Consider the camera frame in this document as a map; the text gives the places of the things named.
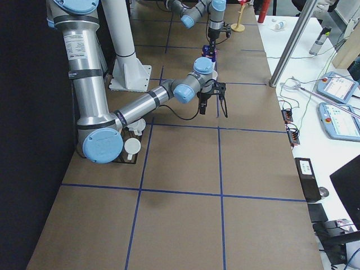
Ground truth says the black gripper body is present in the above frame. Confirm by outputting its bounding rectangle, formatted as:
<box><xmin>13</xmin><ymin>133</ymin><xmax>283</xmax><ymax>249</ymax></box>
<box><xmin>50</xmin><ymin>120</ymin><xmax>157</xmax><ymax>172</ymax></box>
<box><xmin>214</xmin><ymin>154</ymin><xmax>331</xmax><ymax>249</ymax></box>
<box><xmin>201</xmin><ymin>79</ymin><xmax>226</xmax><ymax>97</ymax></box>
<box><xmin>207</xmin><ymin>22</ymin><xmax>231</xmax><ymax>42</ymax></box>

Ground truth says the white milk carton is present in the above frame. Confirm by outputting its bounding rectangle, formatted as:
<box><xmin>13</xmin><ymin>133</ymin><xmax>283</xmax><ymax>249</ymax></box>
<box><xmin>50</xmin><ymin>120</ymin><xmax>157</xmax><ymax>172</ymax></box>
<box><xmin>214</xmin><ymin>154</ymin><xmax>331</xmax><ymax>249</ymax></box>
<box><xmin>201</xmin><ymin>45</ymin><xmax>216</xmax><ymax>63</ymax></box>

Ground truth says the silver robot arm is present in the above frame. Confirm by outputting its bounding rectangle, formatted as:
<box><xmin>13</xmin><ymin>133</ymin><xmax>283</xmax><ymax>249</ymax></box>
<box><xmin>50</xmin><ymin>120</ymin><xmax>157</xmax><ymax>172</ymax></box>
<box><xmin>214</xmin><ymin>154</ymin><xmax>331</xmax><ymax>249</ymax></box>
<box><xmin>46</xmin><ymin>1</ymin><xmax>231</xmax><ymax>164</ymax></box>
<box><xmin>164</xmin><ymin>0</ymin><xmax>231</xmax><ymax>44</ymax></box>

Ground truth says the white upper cup in tray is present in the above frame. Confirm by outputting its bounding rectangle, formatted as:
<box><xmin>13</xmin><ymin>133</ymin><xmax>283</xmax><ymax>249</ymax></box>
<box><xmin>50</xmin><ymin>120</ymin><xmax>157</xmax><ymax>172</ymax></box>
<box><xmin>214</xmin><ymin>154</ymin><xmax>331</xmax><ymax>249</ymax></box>
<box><xmin>127</xmin><ymin>118</ymin><xmax>146</xmax><ymax>136</ymax></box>

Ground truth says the white cup in tray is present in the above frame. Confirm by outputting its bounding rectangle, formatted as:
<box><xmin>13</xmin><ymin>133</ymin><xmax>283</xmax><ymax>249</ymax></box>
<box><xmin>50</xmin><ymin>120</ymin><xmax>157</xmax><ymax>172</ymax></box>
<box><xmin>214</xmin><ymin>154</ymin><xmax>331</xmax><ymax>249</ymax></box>
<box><xmin>124</xmin><ymin>138</ymin><xmax>141</xmax><ymax>161</ymax></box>
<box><xmin>127</xmin><ymin>118</ymin><xmax>146</xmax><ymax>136</ymax></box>

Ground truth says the wooden mug tree stand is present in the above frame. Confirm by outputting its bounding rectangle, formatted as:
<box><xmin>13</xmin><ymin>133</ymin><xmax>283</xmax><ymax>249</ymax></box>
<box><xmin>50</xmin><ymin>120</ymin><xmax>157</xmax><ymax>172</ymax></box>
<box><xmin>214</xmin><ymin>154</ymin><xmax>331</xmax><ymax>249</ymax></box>
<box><xmin>231</xmin><ymin>1</ymin><xmax>246</xmax><ymax>33</ymax></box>

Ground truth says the red bottle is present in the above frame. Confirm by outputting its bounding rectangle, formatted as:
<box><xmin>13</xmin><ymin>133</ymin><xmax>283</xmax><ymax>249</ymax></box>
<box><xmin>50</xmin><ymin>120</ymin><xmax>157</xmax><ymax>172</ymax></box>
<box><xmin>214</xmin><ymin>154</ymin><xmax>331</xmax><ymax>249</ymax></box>
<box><xmin>257</xmin><ymin>0</ymin><xmax>271</xmax><ymax>24</ymax></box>

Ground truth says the upper orange circuit board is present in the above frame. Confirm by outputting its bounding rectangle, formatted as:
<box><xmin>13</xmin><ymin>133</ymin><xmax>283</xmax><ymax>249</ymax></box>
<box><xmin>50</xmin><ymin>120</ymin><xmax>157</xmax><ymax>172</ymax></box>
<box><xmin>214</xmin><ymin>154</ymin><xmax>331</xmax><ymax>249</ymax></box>
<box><xmin>281</xmin><ymin>108</ymin><xmax>293</xmax><ymax>123</ymax></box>

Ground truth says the orange circuit board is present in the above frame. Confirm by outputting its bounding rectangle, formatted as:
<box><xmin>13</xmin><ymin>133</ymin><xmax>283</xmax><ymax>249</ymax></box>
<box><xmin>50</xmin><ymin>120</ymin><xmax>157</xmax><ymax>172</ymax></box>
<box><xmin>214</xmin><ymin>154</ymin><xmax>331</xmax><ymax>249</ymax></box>
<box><xmin>281</xmin><ymin>108</ymin><xmax>293</xmax><ymax>123</ymax></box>
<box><xmin>286</xmin><ymin>128</ymin><xmax>300</xmax><ymax>147</ymax></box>

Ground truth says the lower orange circuit board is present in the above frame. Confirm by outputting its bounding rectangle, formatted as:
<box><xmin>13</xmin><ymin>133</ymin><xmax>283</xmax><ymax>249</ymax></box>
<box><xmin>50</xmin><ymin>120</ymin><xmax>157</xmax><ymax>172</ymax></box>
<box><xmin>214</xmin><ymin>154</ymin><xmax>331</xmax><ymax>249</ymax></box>
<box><xmin>286</xmin><ymin>128</ymin><xmax>300</xmax><ymax>147</ymax></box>

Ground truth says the black power box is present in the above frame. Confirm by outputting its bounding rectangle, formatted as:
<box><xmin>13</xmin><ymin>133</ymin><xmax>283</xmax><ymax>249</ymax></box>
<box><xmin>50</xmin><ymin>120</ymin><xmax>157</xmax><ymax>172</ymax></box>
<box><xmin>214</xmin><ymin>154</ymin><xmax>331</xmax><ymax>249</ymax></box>
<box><xmin>294</xmin><ymin>157</ymin><xmax>321</xmax><ymax>203</ymax></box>

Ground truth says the upper teach pendant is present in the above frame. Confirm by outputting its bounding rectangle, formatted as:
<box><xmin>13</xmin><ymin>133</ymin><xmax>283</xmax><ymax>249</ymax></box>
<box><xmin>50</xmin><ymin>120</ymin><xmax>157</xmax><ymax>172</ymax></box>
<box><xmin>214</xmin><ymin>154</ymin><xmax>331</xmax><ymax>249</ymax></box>
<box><xmin>316</xmin><ymin>71</ymin><xmax>359</xmax><ymax>104</ymax></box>

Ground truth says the teach pendant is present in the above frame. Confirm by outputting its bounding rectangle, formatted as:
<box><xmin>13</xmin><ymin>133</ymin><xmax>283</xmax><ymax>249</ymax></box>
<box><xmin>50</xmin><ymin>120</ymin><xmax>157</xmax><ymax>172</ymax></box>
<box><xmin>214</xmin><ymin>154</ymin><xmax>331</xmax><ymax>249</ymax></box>
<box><xmin>316</xmin><ymin>71</ymin><xmax>359</xmax><ymax>104</ymax></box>
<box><xmin>318</xmin><ymin>102</ymin><xmax>359</xmax><ymax>142</ymax></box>

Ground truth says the lower teach pendant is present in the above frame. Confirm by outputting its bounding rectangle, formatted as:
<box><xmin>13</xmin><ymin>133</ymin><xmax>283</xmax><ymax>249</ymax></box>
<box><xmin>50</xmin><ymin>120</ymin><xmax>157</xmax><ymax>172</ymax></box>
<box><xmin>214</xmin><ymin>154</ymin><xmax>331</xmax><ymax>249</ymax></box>
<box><xmin>318</xmin><ymin>102</ymin><xmax>359</xmax><ymax>142</ymax></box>

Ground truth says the cardboard box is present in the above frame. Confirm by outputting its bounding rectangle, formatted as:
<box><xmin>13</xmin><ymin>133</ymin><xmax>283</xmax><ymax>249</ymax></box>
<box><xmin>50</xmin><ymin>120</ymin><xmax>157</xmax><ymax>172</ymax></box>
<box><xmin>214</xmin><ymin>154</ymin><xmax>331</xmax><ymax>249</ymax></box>
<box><xmin>332</xmin><ymin>17</ymin><xmax>359</xmax><ymax>69</ymax></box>

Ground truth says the black monitor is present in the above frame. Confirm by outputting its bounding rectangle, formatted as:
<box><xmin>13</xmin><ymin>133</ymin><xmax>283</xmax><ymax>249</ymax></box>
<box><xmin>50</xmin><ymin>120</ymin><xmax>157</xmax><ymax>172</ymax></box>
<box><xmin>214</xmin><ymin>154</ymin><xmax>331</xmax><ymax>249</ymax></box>
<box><xmin>330</xmin><ymin>157</ymin><xmax>359</xmax><ymax>228</ymax></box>

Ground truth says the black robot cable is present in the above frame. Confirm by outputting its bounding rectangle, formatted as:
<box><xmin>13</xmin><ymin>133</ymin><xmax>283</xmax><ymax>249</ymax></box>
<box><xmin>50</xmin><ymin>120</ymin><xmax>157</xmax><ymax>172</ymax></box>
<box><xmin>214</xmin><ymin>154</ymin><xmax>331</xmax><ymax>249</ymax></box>
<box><xmin>157</xmin><ymin>95</ymin><xmax>202</xmax><ymax>120</ymax></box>

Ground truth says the aluminium frame post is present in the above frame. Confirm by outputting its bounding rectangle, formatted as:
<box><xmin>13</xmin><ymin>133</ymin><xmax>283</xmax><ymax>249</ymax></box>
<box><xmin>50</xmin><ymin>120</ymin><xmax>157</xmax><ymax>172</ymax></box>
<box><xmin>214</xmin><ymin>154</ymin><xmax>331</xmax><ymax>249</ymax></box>
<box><xmin>269</xmin><ymin>0</ymin><xmax>317</xmax><ymax>88</ymax></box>

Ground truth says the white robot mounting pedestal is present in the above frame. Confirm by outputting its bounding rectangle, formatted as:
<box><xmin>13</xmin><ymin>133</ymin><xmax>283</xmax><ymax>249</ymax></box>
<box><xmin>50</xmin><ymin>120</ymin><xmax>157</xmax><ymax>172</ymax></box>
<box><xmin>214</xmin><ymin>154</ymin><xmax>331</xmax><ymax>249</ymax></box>
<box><xmin>101</xmin><ymin>0</ymin><xmax>152</xmax><ymax>92</ymax></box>

